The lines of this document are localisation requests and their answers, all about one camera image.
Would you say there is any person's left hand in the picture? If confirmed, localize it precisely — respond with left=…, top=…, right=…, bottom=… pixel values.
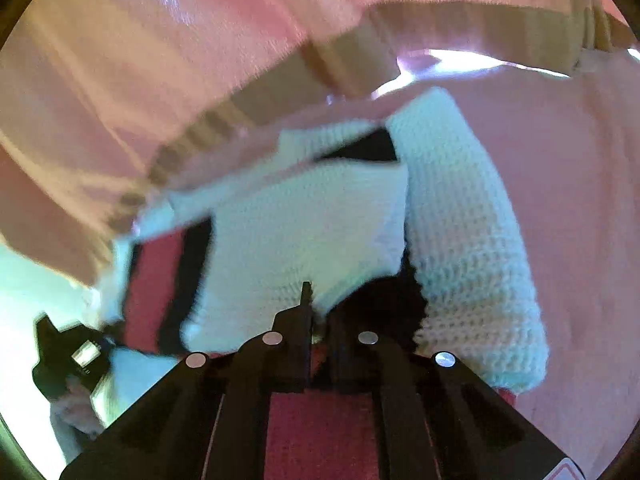
left=50, top=379, right=107, bottom=438

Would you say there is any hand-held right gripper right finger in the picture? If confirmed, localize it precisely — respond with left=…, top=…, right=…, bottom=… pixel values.
left=319, top=312, right=587, bottom=480

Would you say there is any pink bed sheet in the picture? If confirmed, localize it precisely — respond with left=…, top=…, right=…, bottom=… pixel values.
left=372, top=49, right=640, bottom=473

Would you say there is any white knitted sweater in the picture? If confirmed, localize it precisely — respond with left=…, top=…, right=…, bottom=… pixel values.
left=95, top=86, right=550, bottom=480

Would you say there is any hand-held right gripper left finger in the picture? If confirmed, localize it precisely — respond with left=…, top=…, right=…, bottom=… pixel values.
left=59, top=281, right=316, bottom=480

